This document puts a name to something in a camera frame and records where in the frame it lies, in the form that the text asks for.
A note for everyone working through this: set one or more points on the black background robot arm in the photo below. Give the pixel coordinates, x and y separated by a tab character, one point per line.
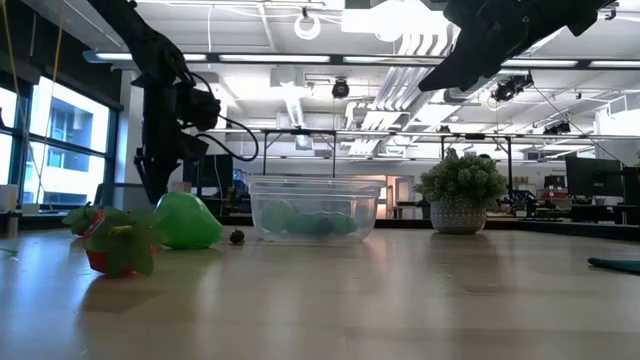
522	202

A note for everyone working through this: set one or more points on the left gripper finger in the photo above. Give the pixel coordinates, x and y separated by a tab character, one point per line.
155	177

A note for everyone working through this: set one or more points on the black metal rig frame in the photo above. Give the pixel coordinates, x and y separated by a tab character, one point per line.
212	58

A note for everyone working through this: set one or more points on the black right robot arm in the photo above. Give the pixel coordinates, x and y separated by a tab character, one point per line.
592	15

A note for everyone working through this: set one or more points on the green potted plant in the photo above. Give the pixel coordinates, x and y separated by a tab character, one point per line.
460	185

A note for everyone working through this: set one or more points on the dark green cloth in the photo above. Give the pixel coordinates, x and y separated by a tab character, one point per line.
617	265

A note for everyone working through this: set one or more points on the green toy pear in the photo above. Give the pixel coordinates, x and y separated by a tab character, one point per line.
190	222

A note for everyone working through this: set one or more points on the red toy strawberry green leaves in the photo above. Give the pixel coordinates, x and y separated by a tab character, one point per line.
120	250
82	220

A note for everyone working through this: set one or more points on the large office window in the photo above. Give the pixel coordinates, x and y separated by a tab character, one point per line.
75	120

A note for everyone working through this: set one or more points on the black computer monitor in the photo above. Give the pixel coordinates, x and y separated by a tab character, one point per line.
217	172
632	186
594	176

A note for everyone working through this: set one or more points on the black ceiling-mounted camera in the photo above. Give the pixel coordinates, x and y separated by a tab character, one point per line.
510	87
340	89
557	127

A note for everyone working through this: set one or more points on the white post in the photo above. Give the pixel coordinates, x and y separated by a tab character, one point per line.
13	225

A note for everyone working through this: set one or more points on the clear plastic tupperware container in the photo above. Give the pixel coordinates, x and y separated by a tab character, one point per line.
315	187

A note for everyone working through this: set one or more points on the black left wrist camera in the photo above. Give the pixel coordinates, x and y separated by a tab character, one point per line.
202	110

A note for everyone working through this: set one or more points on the small dark toy berry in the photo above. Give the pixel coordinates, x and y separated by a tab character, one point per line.
237	236

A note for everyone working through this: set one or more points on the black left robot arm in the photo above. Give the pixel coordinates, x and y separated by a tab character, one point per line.
145	45

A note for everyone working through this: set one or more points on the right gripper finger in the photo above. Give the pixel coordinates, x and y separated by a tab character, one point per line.
470	65

